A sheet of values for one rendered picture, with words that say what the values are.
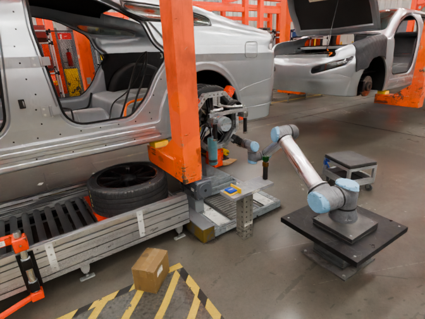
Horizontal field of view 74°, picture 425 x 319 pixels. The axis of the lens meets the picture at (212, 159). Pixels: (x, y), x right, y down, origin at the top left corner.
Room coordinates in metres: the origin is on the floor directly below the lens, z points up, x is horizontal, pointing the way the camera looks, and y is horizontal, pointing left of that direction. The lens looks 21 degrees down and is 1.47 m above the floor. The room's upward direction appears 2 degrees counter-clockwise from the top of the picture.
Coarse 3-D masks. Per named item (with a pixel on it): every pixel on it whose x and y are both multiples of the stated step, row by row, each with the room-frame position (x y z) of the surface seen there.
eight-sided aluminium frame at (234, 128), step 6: (204, 96) 2.54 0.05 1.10; (210, 96) 2.58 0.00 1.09; (216, 96) 2.62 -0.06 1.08; (222, 96) 2.71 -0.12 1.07; (228, 96) 2.70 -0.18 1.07; (204, 102) 2.54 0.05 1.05; (228, 102) 2.75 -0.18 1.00; (234, 108) 2.76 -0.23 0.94; (234, 114) 2.80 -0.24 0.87; (234, 120) 2.79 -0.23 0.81; (234, 126) 2.76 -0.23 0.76; (228, 132) 2.75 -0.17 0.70; (234, 132) 2.73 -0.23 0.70; (228, 138) 2.69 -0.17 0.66; (204, 144) 2.53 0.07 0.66; (222, 144) 2.65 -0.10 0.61
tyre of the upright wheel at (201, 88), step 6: (198, 84) 2.79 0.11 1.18; (204, 84) 2.75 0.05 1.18; (210, 84) 2.76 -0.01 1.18; (198, 90) 2.61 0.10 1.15; (204, 90) 2.64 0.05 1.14; (210, 90) 2.68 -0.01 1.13; (216, 90) 2.72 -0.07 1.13; (222, 90) 2.76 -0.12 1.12; (198, 96) 2.60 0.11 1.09; (204, 150) 2.63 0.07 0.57
